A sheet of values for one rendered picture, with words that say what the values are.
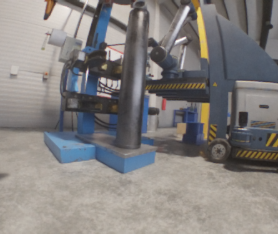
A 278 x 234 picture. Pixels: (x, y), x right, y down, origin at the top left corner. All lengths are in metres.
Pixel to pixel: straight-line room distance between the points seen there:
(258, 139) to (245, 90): 0.51
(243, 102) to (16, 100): 3.63
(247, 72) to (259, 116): 0.49
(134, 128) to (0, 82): 2.87
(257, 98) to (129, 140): 1.29
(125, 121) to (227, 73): 1.19
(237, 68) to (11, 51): 3.83
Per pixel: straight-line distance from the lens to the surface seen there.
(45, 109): 3.19
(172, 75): 1.67
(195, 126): 2.43
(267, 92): 1.57
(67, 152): 1.11
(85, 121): 1.74
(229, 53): 1.70
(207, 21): 1.99
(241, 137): 1.22
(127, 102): 1.03
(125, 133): 1.03
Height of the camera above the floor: 0.41
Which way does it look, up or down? 1 degrees down
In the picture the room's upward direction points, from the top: 4 degrees clockwise
